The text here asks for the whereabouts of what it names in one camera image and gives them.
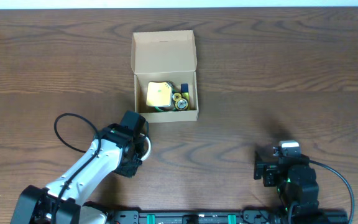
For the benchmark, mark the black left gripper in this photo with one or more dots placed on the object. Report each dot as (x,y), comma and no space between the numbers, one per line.
(130,170)

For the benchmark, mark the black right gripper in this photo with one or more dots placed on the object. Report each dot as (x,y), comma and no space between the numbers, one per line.
(270,171)

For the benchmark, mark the white clear tape roll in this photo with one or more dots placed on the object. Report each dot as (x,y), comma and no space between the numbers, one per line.
(145,147)

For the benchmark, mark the green tape roll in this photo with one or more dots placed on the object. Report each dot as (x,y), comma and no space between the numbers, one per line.
(158,109)

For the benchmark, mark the yellow sticky note pad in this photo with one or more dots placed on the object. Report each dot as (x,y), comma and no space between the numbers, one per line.
(152,89)

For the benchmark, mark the yellow correction tape dispenser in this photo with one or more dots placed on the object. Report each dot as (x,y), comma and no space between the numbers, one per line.
(180,103)

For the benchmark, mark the yellow highlighter marker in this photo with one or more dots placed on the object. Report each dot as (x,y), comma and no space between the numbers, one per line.
(185,93)

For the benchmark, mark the brown cardboard box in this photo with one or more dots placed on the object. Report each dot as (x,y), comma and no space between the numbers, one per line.
(168,56)

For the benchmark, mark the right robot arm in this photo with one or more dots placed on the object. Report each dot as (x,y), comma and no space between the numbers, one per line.
(296,185)

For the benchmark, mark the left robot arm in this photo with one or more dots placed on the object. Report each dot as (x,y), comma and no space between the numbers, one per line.
(117,148)

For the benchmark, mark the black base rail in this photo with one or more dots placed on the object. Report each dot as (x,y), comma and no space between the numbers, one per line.
(227,217)

